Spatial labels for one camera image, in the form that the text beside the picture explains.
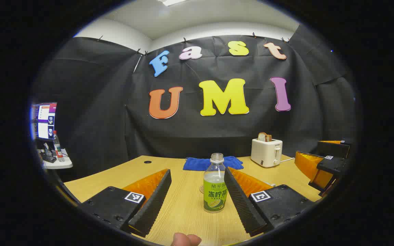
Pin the computer monitor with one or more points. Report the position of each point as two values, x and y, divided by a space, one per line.
46 121

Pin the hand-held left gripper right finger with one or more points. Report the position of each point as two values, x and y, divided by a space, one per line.
241 205

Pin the round wooden coaster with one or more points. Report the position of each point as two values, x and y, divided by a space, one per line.
200 190

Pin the white side table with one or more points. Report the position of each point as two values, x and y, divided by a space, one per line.
62 164

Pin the black backdrop cloth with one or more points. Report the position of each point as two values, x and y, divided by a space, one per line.
115 130

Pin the green label water bottle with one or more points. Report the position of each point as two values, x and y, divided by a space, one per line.
214 191

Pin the ceiling light panel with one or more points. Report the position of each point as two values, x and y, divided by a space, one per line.
171 2

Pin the toast slices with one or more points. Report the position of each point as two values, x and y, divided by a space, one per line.
264 137

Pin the red cap plastic bottle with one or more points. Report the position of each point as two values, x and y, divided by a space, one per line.
58 147

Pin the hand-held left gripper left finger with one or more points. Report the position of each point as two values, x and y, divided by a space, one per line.
152 205

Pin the black desk clutter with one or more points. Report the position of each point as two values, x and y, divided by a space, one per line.
48 155

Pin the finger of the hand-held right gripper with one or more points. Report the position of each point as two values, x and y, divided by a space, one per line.
333 148
333 165

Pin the white toaster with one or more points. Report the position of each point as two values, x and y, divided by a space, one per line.
265 152

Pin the blue towel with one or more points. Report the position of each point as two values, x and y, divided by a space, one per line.
197 163

